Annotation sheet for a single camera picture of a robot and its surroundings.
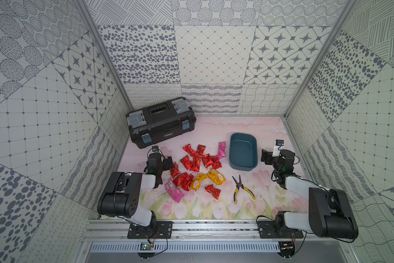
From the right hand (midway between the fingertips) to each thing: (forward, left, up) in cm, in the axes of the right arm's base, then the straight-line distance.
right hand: (271, 152), depth 92 cm
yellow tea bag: (-18, +43, -3) cm, 46 cm away
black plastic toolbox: (+14, +65, +10) cm, 67 cm away
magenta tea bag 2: (+7, +28, -4) cm, 29 cm away
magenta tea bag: (-22, +54, -4) cm, 58 cm away
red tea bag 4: (-10, +55, -4) cm, 56 cm away
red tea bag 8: (-3, +37, -5) cm, 37 cm away
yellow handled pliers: (-16, +18, -8) cm, 26 cm away
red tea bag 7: (-5, +31, -5) cm, 32 cm away
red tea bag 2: (-21, +32, -6) cm, 39 cm away
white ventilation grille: (-44, +31, -8) cm, 55 cm away
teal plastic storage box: (+4, +14, -9) cm, 17 cm away
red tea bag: (-15, +48, -5) cm, 51 cm away
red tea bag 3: (-15, +53, -4) cm, 55 cm away
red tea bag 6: (-5, +43, -5) cm, 44 cm away
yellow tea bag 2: (-13, +33, -4) cm, 35 cm away
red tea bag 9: (+4, +41, -4) cm, 41 cm away
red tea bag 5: (-5, +49, -4) cm, 49 cm away
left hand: (-2, +64, -4) cm, 64 cm away
